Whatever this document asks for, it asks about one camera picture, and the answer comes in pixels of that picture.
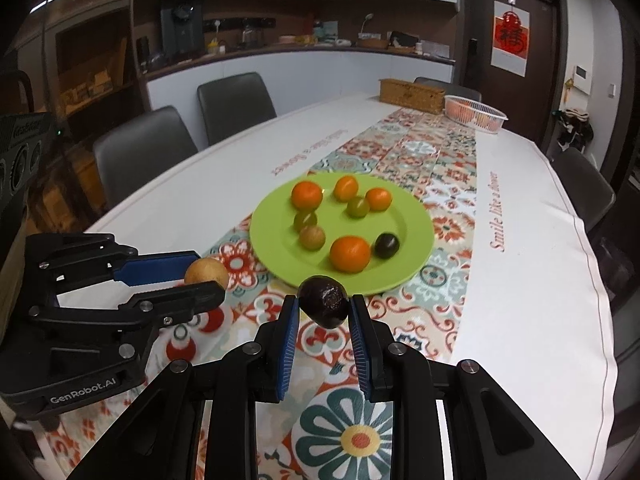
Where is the small brown round pear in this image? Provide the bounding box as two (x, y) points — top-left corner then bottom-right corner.
(184, 258), (230, 291)

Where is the green plate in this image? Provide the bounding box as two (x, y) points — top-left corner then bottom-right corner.
(249, 172), (435, 296)

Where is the grey chair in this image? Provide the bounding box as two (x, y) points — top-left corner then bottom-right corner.
(414, 76), (482, 103)
(196, 72), (277, 147)
(93, 106), (198, 211)
(552, 147), (616, 231)

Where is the black coffee machine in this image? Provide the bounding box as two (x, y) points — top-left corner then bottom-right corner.
(161, 2), (204, 58)

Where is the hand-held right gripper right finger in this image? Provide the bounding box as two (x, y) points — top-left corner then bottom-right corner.
(350, 296), (576, 480)

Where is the dark bag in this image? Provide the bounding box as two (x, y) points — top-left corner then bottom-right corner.
(555, 108), (595, 151)

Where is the large brown round pear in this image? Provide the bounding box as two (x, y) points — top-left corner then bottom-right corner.
(299, 225), (327, 251)

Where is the large orange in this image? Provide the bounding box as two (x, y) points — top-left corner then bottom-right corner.
(329, 236), (372, 274)

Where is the wicker box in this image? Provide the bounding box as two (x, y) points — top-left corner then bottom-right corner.
(379, 78), (446, 115)

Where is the dark purple passion fruit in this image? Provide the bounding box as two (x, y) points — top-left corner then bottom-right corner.
(298, 276), (349, 331)

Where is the medium orange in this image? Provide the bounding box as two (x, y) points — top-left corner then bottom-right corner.
(291, 181), (323, 212)

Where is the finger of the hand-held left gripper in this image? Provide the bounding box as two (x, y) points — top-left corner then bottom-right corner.
(30, 282), (226, 361)
(24, 233), (201, 311)

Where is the brown door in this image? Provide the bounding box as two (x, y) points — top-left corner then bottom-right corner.
(460, 0), (568, 156)

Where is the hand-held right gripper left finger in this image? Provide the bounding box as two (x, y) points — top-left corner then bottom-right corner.
(67, 296), (301, 480)

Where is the dark purple plum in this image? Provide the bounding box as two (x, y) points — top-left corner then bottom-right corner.
(375, 232), (401, 260)

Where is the small orange tangerine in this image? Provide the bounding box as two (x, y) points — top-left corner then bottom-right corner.
(365, 187), (391, 212)
(333, 175), (359, 203)

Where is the white patterned tablecloth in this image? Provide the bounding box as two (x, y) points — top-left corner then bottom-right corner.
(0, 91), (613, 480)

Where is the red wall poster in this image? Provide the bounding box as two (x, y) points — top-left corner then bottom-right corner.
(491, 0), (531, 78)

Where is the white plastic basket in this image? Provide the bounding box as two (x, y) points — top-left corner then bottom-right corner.
(444, 95), (509, 134)

